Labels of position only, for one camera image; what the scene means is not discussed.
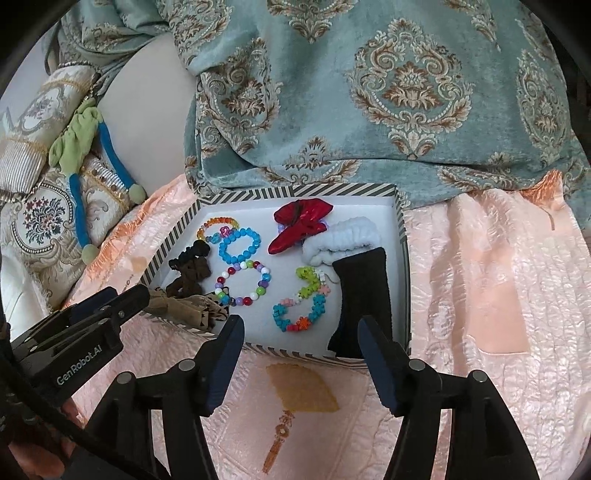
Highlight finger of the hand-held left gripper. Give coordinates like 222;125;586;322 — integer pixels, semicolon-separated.
58;286;120;324
95;285;152;330

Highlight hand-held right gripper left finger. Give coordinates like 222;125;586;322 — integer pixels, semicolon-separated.
81;315;245;480

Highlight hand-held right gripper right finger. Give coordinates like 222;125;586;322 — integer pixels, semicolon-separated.
358;315;541;480

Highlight black scrunchie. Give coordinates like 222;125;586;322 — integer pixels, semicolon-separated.
168;241;213;274

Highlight multicolour round bead bracelet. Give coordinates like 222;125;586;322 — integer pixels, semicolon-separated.
213;260;274;308

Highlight flower bead bracelet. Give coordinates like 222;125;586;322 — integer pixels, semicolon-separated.
271;265;334;334

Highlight striped chevron cardboard box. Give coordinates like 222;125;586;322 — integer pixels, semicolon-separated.
139;182;411;368

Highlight blue bead bracelet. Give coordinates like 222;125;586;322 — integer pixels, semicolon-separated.
218;227;262;267

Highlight rainbow translucent bead bracelet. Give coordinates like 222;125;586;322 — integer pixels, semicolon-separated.
196;216;242;244

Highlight light blue fuzzy scrunchie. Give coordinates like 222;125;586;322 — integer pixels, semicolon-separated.
301;220;384;269

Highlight red bow hair clip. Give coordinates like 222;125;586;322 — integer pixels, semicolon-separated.
268;199;334;256

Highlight person's left hand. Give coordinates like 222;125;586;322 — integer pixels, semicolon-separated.
7;399;81;480

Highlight beige leopard print bow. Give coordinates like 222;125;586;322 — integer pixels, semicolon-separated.
151;287;232;332

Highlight brown scrunchie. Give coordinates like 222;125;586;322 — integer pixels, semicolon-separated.
166;262;209;299

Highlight black cloth pouch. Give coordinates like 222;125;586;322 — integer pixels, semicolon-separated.
327;246;394;360

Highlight white satin pillow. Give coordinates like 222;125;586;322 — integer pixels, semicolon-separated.
0;251;49;337

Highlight floral embroidered cushion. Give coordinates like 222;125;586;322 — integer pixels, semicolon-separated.
0;154;139;308

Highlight peach quilted bedspread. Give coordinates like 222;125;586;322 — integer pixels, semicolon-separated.
60;171;591;480

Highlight green and blue plush toy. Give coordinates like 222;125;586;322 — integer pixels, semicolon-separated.
48;99;147;266

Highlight beige ribbed cushion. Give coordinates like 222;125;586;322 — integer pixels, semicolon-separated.
0;65;100;201

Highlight teal damask curtain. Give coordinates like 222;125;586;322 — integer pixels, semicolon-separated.
46;0;591;210

